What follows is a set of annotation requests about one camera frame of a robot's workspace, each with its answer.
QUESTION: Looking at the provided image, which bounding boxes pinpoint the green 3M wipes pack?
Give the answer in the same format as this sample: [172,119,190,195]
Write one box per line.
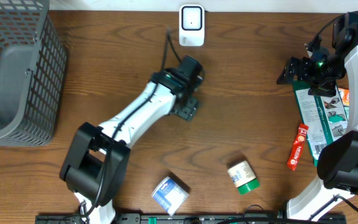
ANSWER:
[292,81,349,165]

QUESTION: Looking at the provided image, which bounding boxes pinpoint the white barcode scanner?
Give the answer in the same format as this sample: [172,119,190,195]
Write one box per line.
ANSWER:
[179,4,205,47]

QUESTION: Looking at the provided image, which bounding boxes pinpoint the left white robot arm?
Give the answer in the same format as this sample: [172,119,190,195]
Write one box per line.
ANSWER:
[60,56,204,223]

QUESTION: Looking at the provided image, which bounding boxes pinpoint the green lid beige jar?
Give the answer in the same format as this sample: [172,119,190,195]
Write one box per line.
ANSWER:
[227,161,260,195]

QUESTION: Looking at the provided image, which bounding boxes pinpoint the grey mesh basket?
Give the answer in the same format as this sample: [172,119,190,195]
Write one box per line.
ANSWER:
[0,0,68,146]

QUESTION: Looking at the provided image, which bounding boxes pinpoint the blue white round tub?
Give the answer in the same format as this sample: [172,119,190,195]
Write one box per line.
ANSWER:
[151,177,189,216]

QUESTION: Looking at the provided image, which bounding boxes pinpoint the red stick packet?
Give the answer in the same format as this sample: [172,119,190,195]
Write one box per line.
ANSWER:
[287,123,309,171]

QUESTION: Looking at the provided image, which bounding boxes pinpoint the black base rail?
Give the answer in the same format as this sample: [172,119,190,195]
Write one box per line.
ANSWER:
[35,212,347,224]

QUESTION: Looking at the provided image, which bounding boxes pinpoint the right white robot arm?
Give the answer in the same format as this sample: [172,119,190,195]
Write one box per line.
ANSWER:
[277,23,358,221]

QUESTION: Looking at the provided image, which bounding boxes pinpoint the orange small packet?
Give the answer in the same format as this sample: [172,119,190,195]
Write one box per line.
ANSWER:
[338,88,350,107]

